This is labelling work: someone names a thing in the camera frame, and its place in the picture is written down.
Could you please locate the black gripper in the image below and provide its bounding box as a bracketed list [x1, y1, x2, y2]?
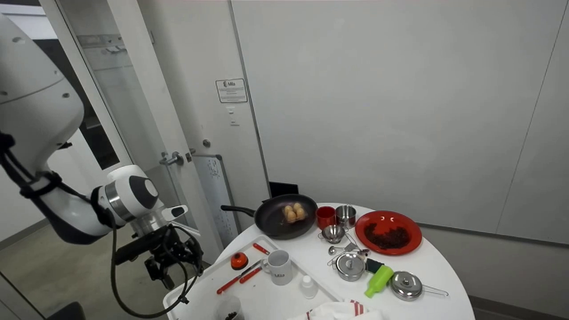
[144, 225, 206, 292]

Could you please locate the small orange cup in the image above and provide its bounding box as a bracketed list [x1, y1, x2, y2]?
[229, 251, 251, 273]

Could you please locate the white mug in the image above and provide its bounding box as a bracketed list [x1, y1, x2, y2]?
[260, 248, 297, 287]

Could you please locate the black frying pan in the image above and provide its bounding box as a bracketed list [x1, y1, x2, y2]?
[221, 193, 318, 242]

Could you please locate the white plastic tray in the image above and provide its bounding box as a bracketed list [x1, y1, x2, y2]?
[162, 235, 357, 320]

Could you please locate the small white bottle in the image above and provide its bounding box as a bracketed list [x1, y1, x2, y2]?
[297, 274, 320, 299]

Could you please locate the small steel spoon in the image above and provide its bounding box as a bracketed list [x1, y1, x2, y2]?
[327, 241, 363, 258]

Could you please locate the red cup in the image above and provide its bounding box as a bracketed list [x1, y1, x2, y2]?
[315, 205, 340, 232]

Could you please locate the small steel bowl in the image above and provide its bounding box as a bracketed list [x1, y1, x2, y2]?
[320, 223, 347, 246]

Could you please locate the white red-striped towel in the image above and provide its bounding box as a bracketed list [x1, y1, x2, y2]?
[304, 299, 388, 320]

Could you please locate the steel pot with lid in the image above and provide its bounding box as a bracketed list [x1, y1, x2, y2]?
[331, 251, 370, 283]

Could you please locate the steel cup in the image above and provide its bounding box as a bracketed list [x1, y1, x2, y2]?
[334, 205, 357, 230]

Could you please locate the red plate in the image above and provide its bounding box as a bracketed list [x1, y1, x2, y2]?
[354, 210, 425, 258]

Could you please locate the green bottle black cap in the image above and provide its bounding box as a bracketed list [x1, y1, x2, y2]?
[363, 258, 395, 301]

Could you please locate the dark food pile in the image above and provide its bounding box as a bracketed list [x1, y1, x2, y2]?
[363, 221, 413, 251]

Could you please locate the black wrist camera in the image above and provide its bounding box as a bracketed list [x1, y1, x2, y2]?
[112, 239, 153, 267]

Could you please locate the orange-handled knife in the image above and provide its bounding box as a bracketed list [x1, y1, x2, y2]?
[215, 264, 258, 297]

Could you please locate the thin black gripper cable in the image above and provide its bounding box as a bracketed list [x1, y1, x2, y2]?
[108, 228, 203, 319]

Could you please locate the orange-handled fork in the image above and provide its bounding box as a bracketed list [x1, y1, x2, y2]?
[238, 267, 265, 287]

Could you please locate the orange-handled spoon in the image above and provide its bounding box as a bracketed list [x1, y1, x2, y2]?
[251, 241, 272, 258]

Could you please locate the metal door handle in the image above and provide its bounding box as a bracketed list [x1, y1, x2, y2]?
[158, 150, 194, 168]

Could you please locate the black wall box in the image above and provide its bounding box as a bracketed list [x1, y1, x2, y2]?
[269, 182, 301, 201]

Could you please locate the white wall sign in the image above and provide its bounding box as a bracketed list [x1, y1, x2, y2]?
[213, 77, 249, 105]

